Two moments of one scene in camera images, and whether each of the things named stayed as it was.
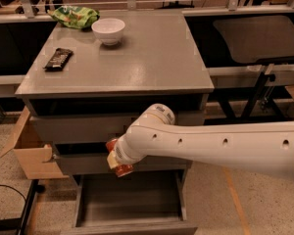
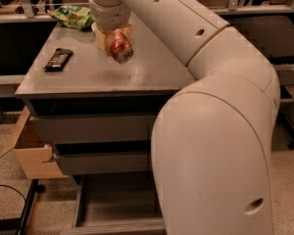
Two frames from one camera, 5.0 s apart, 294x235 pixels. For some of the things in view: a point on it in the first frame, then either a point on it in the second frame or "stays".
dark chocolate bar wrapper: (58, 60) stays
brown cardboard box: (32, 153) stays
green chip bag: (75, 16) stays
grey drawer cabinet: (94, 76) stays
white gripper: (122, 153) → (112, 17)
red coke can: (121, 169) → (120, 46)
